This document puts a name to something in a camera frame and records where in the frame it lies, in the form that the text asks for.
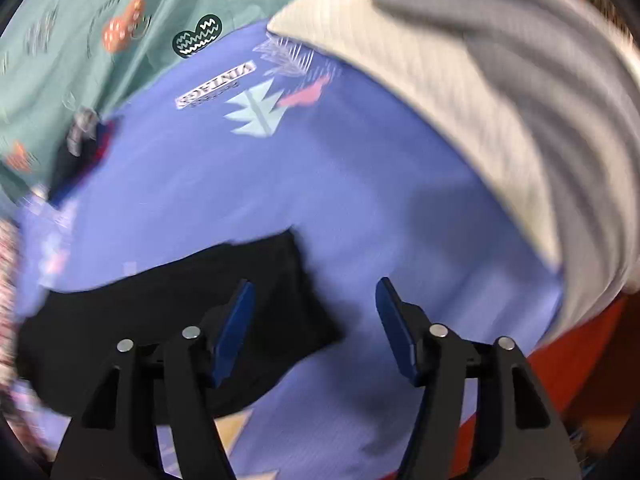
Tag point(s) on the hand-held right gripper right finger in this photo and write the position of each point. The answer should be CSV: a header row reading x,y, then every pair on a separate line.
x,y
395,332

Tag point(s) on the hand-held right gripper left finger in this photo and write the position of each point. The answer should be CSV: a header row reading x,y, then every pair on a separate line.
x,y
234,335

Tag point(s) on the black pants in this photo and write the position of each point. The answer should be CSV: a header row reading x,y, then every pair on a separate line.
x,y
150,310

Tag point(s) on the folded red garment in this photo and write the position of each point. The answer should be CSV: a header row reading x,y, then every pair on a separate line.
x,y
101,147

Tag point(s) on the red floral pillow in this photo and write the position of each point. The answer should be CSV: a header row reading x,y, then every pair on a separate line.
x,y
7,285

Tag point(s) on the folded blue garment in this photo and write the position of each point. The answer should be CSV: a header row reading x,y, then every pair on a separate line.
x,y
107,132

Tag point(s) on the small grey garment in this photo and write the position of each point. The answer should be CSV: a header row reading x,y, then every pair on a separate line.
x,y
82,127

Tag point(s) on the white quilted pillow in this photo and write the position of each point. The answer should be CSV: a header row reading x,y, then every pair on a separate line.
x,y
425,70

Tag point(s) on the grey cloth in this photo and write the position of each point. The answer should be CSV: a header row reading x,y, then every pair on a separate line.
x,y
550,85

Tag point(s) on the teal heart printed blanket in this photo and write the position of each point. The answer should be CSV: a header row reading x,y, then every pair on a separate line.
x,y
165,10

